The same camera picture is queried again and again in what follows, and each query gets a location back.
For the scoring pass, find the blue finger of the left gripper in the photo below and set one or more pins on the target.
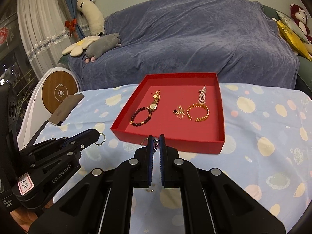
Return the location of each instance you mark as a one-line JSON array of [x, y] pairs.
[[77, 139], [91, 137]]

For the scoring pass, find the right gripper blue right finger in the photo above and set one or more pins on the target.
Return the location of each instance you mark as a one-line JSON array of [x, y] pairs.
[[162, 149]]

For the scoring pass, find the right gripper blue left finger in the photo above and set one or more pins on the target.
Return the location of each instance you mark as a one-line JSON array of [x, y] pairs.
[[150, 148]]

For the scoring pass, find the gold wrist watch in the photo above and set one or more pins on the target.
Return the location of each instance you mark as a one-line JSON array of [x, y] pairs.
[[153, 106]]

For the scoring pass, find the gold cuff bangle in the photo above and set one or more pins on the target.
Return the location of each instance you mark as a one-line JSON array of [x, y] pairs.
[[197, 112]]

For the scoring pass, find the person left hand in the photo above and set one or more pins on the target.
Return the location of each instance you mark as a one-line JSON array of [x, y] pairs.
[[25, 217]]

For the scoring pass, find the red cardboard box tray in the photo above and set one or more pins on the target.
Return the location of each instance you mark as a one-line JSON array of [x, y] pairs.
[[177, 92]]

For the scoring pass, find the white wood exercise machine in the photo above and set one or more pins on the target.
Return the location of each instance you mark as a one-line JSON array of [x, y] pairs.
[[52, 89]]

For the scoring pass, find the flower shaped plush cushion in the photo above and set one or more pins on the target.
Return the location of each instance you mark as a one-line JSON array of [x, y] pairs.
[[77, 48]]

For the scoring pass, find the grey plush toy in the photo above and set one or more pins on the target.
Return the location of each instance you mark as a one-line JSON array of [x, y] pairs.
[[99, 47]]

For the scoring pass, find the blue planet print tablecloth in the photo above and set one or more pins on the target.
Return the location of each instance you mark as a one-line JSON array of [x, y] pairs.
[[267, 148]]

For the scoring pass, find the red curtain tie bow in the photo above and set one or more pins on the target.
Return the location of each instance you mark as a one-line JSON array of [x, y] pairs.
[[71, 26]]

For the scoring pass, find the cream alpaca plush toy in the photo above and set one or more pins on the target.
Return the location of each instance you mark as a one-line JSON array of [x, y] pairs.
[[93, 15]]

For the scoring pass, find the white sheer curtain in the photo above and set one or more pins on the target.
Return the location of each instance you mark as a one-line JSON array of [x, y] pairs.
[[43, 32]]

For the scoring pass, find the blue sofa cover blanket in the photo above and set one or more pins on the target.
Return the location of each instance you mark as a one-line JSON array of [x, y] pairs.
[[232, 38]]

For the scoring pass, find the green sofa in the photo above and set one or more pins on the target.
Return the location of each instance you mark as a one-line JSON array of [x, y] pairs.
[[303, 81]]

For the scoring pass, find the gold satin pillow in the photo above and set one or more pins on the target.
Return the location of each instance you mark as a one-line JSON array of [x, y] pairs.
[[293, 40]]

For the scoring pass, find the silver grey pillow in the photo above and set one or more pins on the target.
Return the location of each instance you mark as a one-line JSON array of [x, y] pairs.
[[292, 25]]

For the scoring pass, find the red monkey plush toy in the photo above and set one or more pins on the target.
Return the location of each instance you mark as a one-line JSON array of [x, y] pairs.
[[300, 17]]

